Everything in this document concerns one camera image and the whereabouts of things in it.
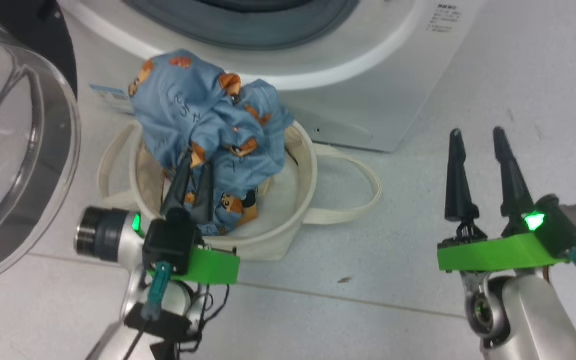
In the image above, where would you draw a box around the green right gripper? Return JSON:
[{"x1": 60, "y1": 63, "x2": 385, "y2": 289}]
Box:
[{"x1": 436, "y1": 126, "x2": 569, "y2": 274}]

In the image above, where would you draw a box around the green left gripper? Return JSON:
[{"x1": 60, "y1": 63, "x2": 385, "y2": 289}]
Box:
[{"x1": 147, "y1": 149, "x2": 242, "y2": 286}]

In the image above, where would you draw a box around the white front-load washing machine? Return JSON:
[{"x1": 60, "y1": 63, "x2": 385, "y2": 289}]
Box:
[{"x1": 58, "y1": 0, "x2": 485, "y2": 154}]

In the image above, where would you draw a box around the printed text notice label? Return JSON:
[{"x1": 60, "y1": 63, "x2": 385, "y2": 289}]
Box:
[{"x1": 430, "y1": 3, "x2": 462, "y2": 34}]

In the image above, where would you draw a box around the cream canvas laundry basket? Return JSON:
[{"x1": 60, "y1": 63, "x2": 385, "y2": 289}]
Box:
[{"x1": 96, "y1": 119, "x2": 383, "y2": 262}]

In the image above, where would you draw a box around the blue energy label sticker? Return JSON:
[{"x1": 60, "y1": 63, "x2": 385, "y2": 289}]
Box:
[{"x1": 89, "y1": 83, "x2": 135, "y2": 115}]

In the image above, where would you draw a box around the teal plug left camera cable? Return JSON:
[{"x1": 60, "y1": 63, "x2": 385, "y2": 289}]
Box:
[{"x1": 122, "y1": 262, "x2": 173, "y2": 360}]

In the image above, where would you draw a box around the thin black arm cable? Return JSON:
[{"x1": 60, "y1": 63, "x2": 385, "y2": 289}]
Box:
[{"x1": 175, "y1": 284, "x2": 232, "y2": 354}]

